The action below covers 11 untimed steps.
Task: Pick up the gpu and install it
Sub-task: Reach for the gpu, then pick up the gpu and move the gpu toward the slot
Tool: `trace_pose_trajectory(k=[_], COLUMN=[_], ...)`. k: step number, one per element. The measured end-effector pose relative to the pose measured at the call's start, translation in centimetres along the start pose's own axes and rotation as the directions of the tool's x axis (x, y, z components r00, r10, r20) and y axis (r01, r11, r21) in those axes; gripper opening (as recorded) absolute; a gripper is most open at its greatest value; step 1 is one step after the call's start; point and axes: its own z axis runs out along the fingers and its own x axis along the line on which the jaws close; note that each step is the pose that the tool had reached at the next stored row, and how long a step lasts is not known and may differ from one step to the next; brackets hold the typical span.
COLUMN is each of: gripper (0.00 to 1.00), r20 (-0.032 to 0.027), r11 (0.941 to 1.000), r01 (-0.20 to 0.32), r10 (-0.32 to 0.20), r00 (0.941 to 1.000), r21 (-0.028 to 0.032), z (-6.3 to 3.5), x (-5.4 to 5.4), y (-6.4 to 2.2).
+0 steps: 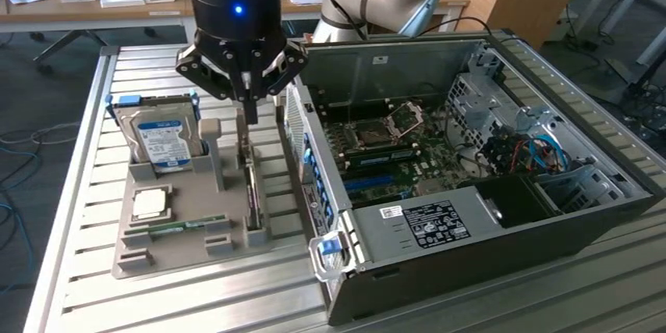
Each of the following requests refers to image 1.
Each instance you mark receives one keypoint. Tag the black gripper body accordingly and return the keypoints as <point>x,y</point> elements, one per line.
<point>233,9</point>

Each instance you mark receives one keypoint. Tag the hard disk with blue rails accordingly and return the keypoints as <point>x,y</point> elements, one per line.
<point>161,142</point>

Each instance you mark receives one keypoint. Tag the flat white box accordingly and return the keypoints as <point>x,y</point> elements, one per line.
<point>121,3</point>

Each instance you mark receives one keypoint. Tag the CPU socket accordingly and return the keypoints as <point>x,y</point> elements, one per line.
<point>371,136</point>

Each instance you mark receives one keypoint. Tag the metal socket cover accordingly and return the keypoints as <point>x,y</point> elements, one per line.
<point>411,108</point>

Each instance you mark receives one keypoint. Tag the thin metal locking lever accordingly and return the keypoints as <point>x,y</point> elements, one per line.
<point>410,129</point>

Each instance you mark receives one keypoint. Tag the blue expansion slot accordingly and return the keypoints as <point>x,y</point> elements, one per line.
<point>366,181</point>

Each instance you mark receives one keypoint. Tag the gray parts rack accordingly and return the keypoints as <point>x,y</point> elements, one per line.
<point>208,208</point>

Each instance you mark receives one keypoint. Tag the silver CPU chip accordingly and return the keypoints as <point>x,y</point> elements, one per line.
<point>149,204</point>

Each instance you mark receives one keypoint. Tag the green motherboard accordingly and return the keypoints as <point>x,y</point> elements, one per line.
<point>431,161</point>

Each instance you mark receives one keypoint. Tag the silver perforated drive cage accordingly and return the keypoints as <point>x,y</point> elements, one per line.
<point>483,114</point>

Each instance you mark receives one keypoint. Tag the gray power supply unit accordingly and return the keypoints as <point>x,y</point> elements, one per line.
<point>395,231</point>

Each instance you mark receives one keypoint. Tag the blue case latch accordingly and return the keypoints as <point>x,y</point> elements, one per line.
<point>328,248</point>

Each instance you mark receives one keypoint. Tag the black open PC case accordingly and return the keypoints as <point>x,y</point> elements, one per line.
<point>416,282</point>

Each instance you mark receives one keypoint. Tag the silver disk bay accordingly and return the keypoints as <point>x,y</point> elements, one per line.
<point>587,188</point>

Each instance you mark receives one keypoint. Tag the wooden desk with white frame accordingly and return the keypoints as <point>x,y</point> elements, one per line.
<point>31,11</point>

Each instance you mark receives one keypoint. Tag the white table frame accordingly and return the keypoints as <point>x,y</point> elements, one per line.
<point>653,44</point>

